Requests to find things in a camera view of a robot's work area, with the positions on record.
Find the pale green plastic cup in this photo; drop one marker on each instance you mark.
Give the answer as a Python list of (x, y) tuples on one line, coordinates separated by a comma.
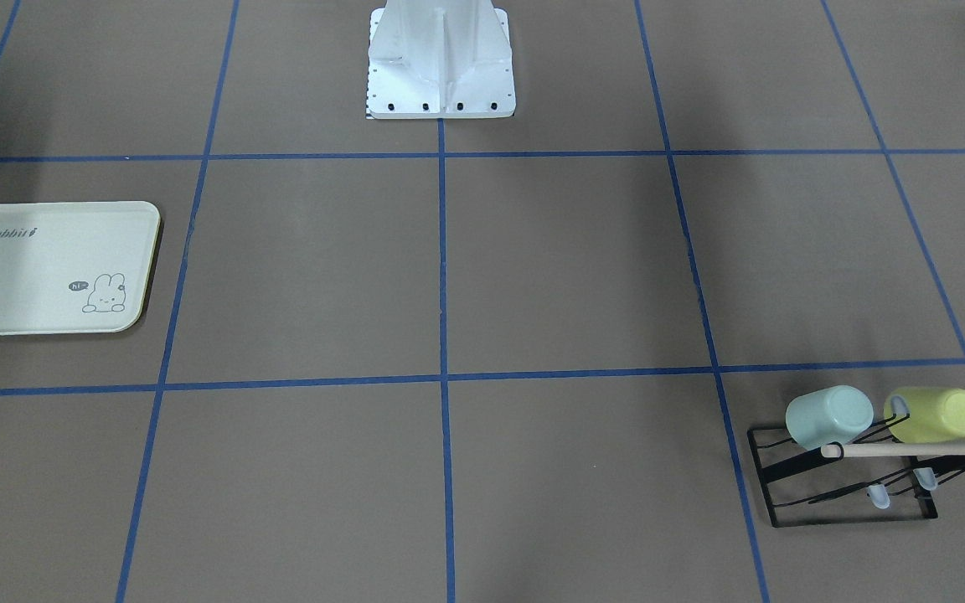
[(835, 415)]

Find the yellow plastic cup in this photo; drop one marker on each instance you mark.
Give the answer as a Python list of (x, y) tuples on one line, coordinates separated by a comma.
[(925, 414)]

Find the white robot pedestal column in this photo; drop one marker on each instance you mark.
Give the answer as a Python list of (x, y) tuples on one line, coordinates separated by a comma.
[(439, 60)]

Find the cream rabbit print tray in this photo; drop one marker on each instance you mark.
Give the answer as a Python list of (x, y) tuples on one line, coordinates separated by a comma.
[(75, 267)]

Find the black wire cup rack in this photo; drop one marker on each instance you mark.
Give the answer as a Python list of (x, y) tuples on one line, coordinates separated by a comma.
[(874, 479)]

